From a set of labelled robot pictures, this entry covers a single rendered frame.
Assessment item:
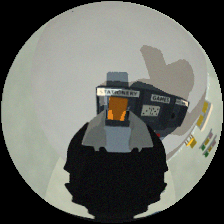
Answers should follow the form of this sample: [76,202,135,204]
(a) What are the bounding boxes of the dark grey bins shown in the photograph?
[95,85,190,131]

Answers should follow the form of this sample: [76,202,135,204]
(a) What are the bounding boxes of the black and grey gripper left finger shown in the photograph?
[64,110,107,173]

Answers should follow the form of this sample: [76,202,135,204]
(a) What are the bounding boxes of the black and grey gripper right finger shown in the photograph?
[127,111,168,173]

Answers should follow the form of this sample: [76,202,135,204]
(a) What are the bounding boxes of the white domino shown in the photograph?
[141,105,160,116]

